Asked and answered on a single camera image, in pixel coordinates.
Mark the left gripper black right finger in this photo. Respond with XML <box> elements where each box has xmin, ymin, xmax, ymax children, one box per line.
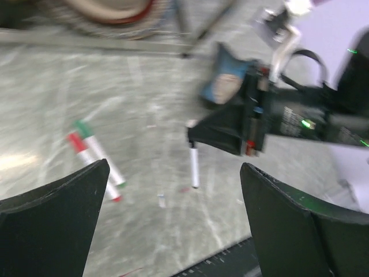
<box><xmin>240</xmin><ymin>163</ymin><xmax>368</xmax><ymax>276</ymax></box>

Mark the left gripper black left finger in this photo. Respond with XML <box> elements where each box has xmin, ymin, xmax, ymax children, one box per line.
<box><xmin>1</xmin><ymin>159</ymin><xmax>110</xmax><ymax>277</ymax></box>

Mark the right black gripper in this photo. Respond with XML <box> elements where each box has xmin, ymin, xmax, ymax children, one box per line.
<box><xmin>187</xmin><ymin>66</ymin><xmax>368</xmax><ymax>156</ymax></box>

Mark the white pen with red tip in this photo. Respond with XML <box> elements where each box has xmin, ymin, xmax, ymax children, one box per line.
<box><xmin>67</xmin><ymin>132</ymin><xmax>122</xmax><ymax>202</ymax></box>

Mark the white pen with green tip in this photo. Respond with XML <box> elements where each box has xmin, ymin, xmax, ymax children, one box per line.
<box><xmin>74</xmin><ymin>120</ymin><xmax>126</xmax><ymax>186</ymax></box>

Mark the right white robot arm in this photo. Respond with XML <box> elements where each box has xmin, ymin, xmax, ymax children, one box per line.
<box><xmin>187</xmin><ymin>32</ymin><xmax>368</xmax><ymax>156</ymax></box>

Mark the blue star-shaped dish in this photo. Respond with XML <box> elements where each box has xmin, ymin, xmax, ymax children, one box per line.
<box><xmin>199</xmin><ymin>42</ymin><xmax>254</xmax><ymax>105</ymax></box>

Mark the steel two-tier dish rack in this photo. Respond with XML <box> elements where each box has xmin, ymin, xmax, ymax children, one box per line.
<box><xmin>1</xmin><ymin>1</ymin><xmax>236</xmax><ymax>58</ymax></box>

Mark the ornate grey rimmed plate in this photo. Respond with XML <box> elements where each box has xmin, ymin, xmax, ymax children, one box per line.
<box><xmin>37</xmin><ymin>1</ymin><xmax>175</xmax><ymax>40</ymax></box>

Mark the beige ceramic bowl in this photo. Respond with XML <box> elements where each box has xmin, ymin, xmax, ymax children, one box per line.
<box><xmin>65</xmin><ymin>0</ymin><xmax>150</xmax><ymax>20</ymax></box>

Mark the dark red plate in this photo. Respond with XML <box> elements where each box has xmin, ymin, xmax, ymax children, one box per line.
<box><xmin>65</xmin><ymin>0</ymin><xmax>155</xmax><ymax>25</ymax></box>

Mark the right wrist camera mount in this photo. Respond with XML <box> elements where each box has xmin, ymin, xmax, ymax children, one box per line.
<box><xmin>250</xmin><ymin>1</ymin><xmax>314</xmax><ymax>83</ymax></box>

